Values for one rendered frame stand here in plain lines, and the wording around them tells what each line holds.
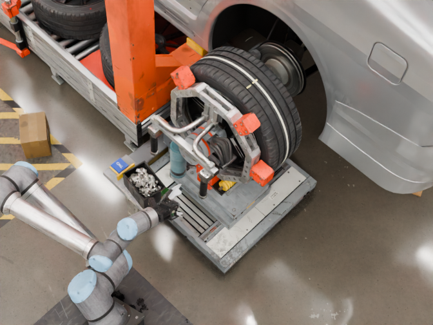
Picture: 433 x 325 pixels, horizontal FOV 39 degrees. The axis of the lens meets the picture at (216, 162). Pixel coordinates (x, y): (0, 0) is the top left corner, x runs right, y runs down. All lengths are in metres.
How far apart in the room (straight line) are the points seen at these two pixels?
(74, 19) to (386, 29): 2.18
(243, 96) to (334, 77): 0.42
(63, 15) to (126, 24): 1.26
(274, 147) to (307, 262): 1.04
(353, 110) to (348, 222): 1.13
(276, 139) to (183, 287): 1.13
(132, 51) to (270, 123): 0.74
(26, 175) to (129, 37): 0.79
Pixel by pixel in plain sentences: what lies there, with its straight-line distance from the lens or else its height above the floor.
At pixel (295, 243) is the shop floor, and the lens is 3.68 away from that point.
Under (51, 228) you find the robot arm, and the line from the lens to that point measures 2.73.
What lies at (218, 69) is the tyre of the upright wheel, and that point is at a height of 1.16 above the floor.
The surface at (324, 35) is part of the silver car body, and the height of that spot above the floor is 1.39.
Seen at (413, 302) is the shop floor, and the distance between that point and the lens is 3.73.
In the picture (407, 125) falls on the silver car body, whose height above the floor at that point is 1.24.
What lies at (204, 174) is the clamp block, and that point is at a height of 0.95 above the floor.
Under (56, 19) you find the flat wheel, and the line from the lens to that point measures 4.10.
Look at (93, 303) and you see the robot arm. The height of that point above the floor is 0.60.
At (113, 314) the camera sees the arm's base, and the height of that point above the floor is 0.53.
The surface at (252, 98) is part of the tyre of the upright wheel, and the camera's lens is 2.74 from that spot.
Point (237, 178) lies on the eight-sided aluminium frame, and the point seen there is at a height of 0.71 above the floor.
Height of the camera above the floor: 3.28
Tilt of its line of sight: 58 degrees down
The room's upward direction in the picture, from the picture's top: 7 degrees clockwise
